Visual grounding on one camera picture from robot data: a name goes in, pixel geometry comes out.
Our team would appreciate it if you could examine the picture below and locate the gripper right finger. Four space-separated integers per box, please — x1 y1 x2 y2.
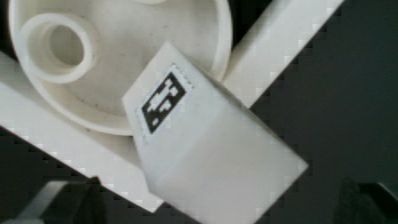
332 178 398 224

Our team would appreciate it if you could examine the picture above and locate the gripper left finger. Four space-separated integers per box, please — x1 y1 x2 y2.
11 177 107 224

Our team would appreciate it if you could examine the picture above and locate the white stool leg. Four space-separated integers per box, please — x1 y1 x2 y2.
123 45 307 224

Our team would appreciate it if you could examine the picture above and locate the white round stool seat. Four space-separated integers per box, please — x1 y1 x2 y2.
9 0 233 136

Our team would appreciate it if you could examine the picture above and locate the white L-shaped fence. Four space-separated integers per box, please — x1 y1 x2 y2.
0 0 345 211

